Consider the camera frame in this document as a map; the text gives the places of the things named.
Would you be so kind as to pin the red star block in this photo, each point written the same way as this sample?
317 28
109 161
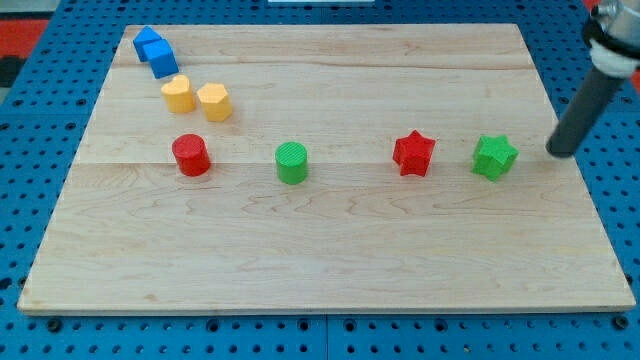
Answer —
413 154

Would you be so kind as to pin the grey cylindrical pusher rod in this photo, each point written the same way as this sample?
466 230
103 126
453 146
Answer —
588 104

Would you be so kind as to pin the yellow pentagon block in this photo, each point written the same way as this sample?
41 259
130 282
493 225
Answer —
215 102

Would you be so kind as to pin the wooden board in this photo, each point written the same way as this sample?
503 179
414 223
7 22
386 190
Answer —
132 235

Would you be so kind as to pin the blue triangle block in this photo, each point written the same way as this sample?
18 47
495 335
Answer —
145 38

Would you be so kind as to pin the yellow heart block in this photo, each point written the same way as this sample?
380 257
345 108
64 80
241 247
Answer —
178 95

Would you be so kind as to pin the red cylinder block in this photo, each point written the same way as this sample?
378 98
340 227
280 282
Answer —
191 155

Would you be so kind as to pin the green cylinder block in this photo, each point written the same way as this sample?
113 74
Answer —
291 162

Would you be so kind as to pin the green star block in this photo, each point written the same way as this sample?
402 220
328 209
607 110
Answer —
493 156

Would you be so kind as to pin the blue cube block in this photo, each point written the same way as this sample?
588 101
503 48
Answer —
161 59

